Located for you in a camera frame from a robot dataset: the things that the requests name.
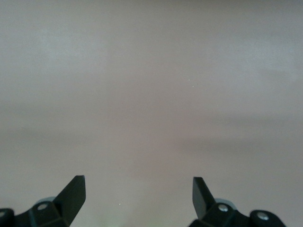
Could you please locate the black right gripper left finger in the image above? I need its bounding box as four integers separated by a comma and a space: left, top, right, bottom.
0, 175, 86, 227

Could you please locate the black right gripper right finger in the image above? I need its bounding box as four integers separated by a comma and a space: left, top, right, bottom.
188, 176, 288, 227

